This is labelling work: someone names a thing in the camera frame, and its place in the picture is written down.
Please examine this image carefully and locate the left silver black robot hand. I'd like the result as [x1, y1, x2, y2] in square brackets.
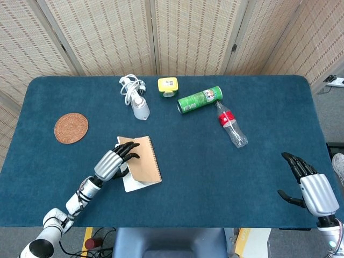
[94, 141, 141, 182]

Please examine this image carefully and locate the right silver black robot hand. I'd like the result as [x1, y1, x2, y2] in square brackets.
[277, 152, 340, 218]

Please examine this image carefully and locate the tan spiral-bound notebook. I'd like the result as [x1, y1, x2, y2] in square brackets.
[114, 135, 163, 193]

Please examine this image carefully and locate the grey sneaker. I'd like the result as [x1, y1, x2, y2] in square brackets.
[332, 153, 344, 188]

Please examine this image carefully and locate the black metal base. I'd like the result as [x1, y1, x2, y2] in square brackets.
[325, 141, 344, 157]

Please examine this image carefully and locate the round woven rattan coaster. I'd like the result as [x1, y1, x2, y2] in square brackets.
[54, 112, 89, 145]

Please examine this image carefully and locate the white electric grinder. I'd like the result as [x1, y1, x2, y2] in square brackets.
[131, 96, 151, 121]

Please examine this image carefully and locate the red emergency stop button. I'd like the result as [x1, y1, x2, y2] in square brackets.
[84, 237, 103, 250]

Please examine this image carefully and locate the blue velvet tablecloth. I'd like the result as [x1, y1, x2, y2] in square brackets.
[0, 75, 344, 228]

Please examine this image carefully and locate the blue grey robot torso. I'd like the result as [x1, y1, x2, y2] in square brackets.
[111, 227, 229, 258]

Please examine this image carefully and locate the yellow-lidded green box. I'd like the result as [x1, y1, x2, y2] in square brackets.
[157, 77, 179, 98]

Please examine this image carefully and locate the woven bamboo screen panel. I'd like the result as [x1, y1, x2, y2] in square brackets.
[225, 0, 304, 76]
[0, 0, 85, 107]
[0, 91, 23, 169]
[149, 0, 247, 76]
[264, 0, 344, 87]
[36, 0, 158, 77]

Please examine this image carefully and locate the empty red-label plastic bottle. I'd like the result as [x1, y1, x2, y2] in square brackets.
[214, 101, 248, 149]

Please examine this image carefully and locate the green chips can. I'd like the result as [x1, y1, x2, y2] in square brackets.
[176, 85, 224, 115]

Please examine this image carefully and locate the white power strip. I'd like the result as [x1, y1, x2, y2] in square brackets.
[324, 76, 344, 89]

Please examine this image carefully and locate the white coiled power cable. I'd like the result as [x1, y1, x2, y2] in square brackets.
[119, 74, 147, 107]

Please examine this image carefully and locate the black floor cable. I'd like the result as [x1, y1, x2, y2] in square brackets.
[59, 228, 117, 258]

